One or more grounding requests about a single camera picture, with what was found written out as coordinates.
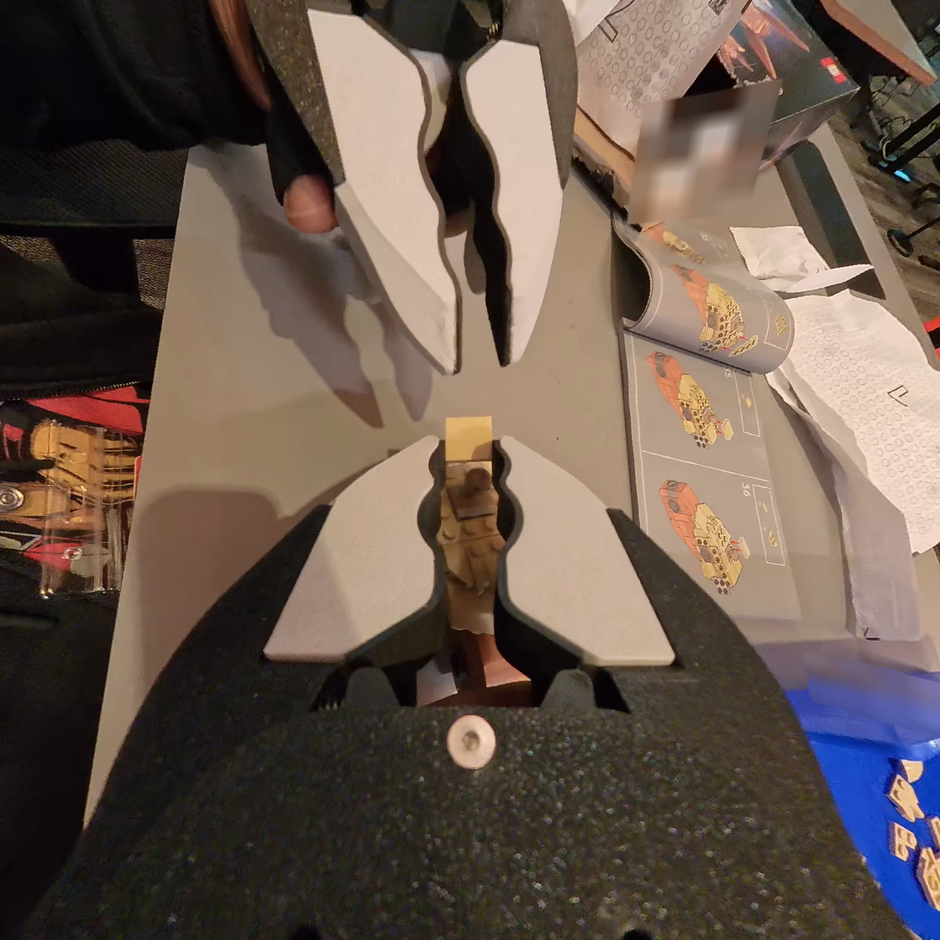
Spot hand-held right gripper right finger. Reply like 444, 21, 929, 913
495, 435, 678, 671

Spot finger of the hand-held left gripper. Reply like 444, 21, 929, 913
459, 37, 568, 368
305, 8, 462, 377

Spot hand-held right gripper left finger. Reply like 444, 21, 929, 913
263, 435, 447, 671

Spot tan brick model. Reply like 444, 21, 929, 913
437, 415, 534, 707

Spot blue plastic bin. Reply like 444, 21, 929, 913
783, 688, 940, 940

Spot person's left forearm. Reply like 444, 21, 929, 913
0, 0, 268, 151

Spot grey desk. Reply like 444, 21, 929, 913
84, 89, 940, 823

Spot grey instruction booklet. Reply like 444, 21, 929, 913
613, 216, 807, 622

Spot black office chair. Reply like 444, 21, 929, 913
0, 140, 188, 239

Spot flattened white paper bags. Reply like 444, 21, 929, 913
729, 222, 878, 296

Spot white dotted paper sheet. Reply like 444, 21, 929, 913
766, 290, 940, 555

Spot person's black jacket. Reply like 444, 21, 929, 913
0, 243, 165, 940

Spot scattered tan bricks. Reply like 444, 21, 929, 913
879, 755, 940, 915

